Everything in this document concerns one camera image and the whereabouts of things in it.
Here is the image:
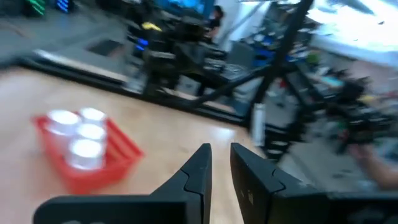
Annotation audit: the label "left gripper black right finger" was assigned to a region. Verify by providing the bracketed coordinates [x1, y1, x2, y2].
[230, 142, 329, 224]

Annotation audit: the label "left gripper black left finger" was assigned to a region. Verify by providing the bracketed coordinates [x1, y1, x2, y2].
[150, 142, 213, 224]

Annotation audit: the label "white pill bottle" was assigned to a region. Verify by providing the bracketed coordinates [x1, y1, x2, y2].
[67, 138, 105, 171]
[46, 109, 82, 147]
[79, 107, 108, 128]
[76, 123, 108, 146]

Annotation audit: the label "red slotted plastic basket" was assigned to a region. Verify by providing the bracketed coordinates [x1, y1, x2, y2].
[32, 113, 144, 195]

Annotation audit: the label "black box with white labels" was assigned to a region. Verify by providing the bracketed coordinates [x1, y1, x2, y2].
[262, 123, 301, 161]

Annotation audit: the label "black computer with blue light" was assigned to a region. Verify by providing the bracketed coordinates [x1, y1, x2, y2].
[133, 35, 150, 52]

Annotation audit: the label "person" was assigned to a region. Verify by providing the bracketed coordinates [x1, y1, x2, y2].
[206, 4, 225, 43]

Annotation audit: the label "black floor mat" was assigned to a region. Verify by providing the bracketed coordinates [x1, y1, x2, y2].
[86, 39, 124, 57]

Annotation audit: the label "computer with blue light rows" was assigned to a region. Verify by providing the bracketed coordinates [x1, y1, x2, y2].
[55, 0, 71, 12]

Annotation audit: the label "computer with green lights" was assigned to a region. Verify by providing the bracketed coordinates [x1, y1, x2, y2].
[24, 0, 47, 16]

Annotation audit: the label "silver aluminium post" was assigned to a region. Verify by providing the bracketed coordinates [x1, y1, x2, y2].
[251, 102, 267, 147]

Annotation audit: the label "black table edge frame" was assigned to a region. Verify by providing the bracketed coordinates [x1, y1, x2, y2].
[0, 46, 280, 131]

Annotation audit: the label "black diagonal frame brace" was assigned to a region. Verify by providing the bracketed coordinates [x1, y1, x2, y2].
[189, 67, 268, 108]

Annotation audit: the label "black upright frame post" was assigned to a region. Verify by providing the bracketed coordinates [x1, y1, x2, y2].
[248, 0, 315, 125]

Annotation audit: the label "yellow cable tag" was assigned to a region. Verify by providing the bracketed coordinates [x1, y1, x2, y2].
[141, 21, 163, 32]

